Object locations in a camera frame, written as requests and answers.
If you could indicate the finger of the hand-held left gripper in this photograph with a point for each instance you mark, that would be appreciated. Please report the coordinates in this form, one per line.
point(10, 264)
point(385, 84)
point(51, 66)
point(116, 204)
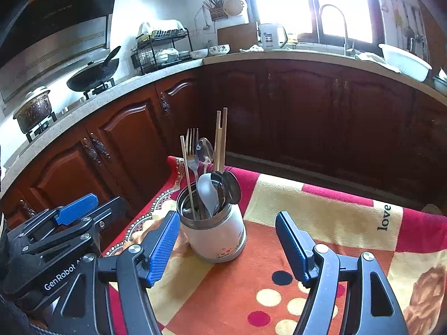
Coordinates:
point(104, 211)
point(76, 209)

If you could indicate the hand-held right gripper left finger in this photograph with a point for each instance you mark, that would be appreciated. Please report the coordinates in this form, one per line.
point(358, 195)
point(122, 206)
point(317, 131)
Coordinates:
point(162, 247)

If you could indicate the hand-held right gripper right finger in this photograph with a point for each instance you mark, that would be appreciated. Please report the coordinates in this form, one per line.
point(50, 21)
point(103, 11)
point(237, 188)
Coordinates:
point(293, 247)

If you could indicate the white steel-rimmed utensil jar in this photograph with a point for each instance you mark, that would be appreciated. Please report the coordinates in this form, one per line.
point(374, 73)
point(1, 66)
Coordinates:
point(216, 237)

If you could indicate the white soup spoon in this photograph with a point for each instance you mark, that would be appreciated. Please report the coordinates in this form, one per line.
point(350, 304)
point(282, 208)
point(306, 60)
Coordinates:
point(207, 190)

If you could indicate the silver steel fork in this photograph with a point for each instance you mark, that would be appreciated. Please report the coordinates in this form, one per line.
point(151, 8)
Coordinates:
point(191, 146)

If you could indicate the silver steel spoon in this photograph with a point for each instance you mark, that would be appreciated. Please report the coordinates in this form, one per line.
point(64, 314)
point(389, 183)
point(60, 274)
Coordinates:
point(205, 150)

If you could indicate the hanging kitchen utensils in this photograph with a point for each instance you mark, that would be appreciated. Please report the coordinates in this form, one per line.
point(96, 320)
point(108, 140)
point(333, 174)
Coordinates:
point(412, 24)

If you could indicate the red floral printed blanket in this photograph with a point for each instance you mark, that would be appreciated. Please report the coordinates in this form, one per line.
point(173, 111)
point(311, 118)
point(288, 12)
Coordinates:
point(331, 230)

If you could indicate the gas stove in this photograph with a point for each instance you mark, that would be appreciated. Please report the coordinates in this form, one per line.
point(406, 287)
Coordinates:
point(70, 108)

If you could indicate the brown clay pot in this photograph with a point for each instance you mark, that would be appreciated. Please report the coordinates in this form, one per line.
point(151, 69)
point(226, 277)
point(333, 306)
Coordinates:
point(33, 108)

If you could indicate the black wok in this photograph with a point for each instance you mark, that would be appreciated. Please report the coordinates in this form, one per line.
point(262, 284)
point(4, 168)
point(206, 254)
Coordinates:
point(94, 73)

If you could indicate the brown wooden kitchen cabinet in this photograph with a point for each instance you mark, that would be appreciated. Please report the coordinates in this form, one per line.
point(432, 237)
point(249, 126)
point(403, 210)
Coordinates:
point(314, 111)

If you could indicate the tan round stool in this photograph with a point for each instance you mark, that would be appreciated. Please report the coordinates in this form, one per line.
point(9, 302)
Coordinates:
point(434, 210)

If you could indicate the stack of white dishes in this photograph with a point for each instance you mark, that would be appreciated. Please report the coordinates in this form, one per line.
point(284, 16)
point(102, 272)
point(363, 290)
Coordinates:
point(167, 56)

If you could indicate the black range hood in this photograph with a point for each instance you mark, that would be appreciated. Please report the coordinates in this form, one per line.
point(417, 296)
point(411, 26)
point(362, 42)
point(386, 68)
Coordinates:
point(52, 35)

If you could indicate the small white bowl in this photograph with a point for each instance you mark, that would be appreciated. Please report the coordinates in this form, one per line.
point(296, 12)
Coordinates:
point(199, 54)

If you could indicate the white crumpled cloth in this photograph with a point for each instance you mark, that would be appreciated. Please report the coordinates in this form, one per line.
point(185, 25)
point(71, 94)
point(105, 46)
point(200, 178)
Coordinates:
point(160, 28)

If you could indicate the floral patterned bowl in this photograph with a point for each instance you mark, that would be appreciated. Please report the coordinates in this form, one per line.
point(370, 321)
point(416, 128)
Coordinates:
point(219, 49)

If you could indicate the small white rag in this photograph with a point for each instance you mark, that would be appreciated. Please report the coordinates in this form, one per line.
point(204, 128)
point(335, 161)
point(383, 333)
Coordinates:
point(251, 48)

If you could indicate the beige dish rag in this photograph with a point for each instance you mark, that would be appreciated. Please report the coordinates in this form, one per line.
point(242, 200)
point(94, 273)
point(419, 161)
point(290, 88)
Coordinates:
point(375, 61)

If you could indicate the white electric kettle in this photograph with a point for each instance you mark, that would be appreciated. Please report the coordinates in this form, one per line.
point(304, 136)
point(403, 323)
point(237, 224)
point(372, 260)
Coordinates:
point(272, 36)

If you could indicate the white plastic basin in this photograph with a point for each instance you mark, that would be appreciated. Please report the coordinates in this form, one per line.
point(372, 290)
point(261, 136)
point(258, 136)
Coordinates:
point(405, 62)

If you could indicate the wooden cutting board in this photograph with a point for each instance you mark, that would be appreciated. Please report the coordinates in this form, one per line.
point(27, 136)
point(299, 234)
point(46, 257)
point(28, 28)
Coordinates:
point(237, 38)

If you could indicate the steel bowl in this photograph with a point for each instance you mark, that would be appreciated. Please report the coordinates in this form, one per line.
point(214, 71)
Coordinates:
point(440, 82)

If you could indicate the steel kitchen faucet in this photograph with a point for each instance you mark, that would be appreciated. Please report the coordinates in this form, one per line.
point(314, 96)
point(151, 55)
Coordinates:
point(344, 28)

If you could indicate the bright kitchen window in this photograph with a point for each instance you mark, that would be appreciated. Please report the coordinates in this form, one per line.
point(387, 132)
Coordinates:
point(286, 7)

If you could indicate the round woven trivet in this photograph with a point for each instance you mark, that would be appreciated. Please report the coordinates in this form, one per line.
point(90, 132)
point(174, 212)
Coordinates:
point(233, 5)

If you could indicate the wall chopstick holder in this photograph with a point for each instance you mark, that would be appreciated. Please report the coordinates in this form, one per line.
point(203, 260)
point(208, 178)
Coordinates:
point(216, 9)

